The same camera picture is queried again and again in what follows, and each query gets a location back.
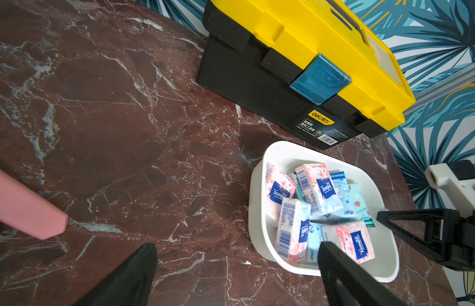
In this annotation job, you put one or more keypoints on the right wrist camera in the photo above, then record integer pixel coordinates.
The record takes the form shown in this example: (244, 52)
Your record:
(456, 182)

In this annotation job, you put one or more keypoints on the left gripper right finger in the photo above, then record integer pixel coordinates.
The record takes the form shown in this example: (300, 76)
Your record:
(346, 283)

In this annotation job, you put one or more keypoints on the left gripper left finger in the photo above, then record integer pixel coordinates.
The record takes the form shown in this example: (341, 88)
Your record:
(129, 284)

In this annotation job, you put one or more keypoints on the blue elephant tissue pack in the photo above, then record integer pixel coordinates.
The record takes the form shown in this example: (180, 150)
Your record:
(315, 238)

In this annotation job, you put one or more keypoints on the pink Tempo pack in box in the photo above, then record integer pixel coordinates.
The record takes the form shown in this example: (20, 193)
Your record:
(318, 189)

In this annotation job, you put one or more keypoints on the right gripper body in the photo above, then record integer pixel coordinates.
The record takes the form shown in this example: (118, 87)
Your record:
(466, 234)

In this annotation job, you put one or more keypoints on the white plastic storage box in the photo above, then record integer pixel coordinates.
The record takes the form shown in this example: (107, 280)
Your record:
(287, 156)

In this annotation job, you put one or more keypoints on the pink Tempo tissue pack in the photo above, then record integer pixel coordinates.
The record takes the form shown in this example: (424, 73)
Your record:
(293, 228)
(277, 187)
(352, 238)

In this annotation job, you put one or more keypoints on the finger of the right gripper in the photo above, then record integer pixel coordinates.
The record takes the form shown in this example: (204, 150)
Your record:
(431, 232)

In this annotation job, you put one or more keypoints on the teal cartoon tissue pack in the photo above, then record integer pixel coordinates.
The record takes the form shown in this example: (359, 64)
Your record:
(354, 204)

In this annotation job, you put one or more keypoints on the yellow black toolbox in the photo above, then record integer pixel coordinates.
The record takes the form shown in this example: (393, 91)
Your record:
(311, 67)

